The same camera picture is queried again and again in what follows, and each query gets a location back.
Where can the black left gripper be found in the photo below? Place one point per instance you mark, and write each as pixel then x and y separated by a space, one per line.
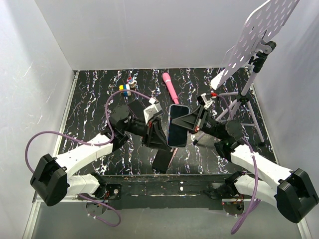
pixel 156 137

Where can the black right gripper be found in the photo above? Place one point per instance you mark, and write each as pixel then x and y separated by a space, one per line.
pixel 193 120

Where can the black smartphone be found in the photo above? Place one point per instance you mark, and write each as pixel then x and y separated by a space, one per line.
pixel 137 109

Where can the pink phone case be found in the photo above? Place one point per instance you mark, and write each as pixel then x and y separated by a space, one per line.
pixel 173 155

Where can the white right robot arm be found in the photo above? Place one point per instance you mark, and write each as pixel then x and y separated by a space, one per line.
pixel 290 191

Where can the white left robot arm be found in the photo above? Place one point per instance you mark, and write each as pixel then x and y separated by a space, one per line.
pixel 55 176

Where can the dark phone blue case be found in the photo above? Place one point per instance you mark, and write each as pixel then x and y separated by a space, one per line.
pixel 177 135

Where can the pink cylindrical wand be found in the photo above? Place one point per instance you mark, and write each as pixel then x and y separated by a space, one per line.
pixel 167 80

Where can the colourful toy block stack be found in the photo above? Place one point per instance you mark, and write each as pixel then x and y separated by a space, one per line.
pixel 125 90

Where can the small toy figure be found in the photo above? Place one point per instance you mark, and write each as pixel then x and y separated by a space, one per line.
pixel 131 82

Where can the purple music stand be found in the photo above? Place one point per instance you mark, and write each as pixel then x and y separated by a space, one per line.
pixel 253 47

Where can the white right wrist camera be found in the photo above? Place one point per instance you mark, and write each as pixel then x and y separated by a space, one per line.
pixel 206 100

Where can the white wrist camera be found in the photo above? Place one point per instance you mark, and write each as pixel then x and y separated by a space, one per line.
pixel 206 100
pixel 153 110

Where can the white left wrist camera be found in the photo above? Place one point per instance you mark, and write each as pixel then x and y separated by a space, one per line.
pixel 153 110

